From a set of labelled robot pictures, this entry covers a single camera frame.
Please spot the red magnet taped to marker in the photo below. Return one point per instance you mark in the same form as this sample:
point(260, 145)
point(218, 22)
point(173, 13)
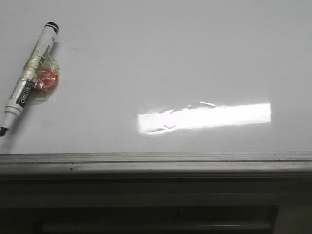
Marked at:
point(48, 79)

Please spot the white black whiteboard marker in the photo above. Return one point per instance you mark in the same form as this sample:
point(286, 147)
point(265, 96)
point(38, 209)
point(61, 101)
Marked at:
point(29, 76)

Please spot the white whiteboard with metal frame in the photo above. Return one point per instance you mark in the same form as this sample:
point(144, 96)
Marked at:
point(162, 88)

